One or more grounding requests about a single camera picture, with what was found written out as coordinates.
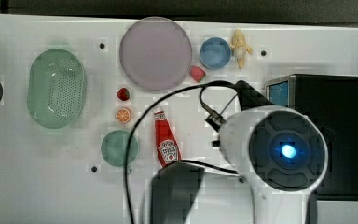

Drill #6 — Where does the oven door with handle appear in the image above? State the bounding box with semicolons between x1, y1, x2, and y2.
265;75;296;108

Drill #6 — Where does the black toaster oven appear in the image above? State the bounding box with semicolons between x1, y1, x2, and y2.
264;73;358;202

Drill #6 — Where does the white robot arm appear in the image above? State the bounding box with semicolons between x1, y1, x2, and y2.
142;105;329;224

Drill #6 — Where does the red ketchup bottle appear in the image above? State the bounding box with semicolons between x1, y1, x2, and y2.
154;110;182;167

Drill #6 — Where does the large toy strawberry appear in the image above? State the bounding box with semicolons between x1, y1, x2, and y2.
190;66;206;82

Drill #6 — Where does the toy orange slice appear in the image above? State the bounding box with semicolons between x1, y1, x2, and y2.
115;107;131;124

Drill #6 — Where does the small toy strawberry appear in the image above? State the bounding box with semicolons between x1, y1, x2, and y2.
117;88;131;101

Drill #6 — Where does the large lilac plate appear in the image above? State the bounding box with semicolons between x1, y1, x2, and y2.
119;17;192;91

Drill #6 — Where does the blue bowl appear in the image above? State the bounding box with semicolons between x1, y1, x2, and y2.
200;37;231;70

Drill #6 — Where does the green mug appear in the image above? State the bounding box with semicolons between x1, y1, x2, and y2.
101;130;139;174

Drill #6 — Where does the peeled toy banana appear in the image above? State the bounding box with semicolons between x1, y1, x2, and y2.
229;29;253;69

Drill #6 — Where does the green perforated colander basket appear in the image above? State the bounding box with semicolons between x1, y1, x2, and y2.
27;49;87;129

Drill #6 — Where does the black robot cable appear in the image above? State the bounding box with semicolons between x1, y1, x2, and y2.
122;79;273;224

